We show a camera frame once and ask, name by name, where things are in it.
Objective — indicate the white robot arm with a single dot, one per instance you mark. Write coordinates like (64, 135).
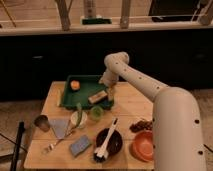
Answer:
(177, 127)

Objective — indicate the green plastic cup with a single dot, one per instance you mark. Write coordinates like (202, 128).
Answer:
(96, 113)

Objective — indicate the white dish brush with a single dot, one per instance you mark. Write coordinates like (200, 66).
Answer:
(100, 153)

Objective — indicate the black pole stand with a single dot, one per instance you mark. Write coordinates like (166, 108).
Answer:
(17, 146)

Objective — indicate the dark green box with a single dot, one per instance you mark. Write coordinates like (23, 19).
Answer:
(92, 21)

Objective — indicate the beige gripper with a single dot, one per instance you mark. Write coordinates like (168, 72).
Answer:
(110, 93)

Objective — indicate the orange bowl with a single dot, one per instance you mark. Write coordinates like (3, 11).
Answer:
(142, 146)

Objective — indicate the grey cloth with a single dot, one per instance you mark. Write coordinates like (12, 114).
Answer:
(59, 127)

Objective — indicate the metal cup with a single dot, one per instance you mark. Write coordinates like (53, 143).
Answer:
(42, 123)

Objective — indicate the green bean pod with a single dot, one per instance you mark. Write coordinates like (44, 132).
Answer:
(79, 114)

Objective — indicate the black monitor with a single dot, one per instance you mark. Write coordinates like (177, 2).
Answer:
(172, 10)

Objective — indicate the blue sponge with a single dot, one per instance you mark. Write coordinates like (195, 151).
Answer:
(80, 145)

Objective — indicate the orange fruit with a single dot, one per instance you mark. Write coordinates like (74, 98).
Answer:
(75, 85)

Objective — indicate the wooden block eraser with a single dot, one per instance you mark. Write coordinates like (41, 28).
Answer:
(97, 97)

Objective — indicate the green plastic tray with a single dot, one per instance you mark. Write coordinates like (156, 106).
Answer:
(89, 85)

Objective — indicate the dark grape bunch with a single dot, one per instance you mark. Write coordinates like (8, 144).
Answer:
(141, 125)

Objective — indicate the dark purple plate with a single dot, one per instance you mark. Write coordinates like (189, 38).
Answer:
(115, 143)

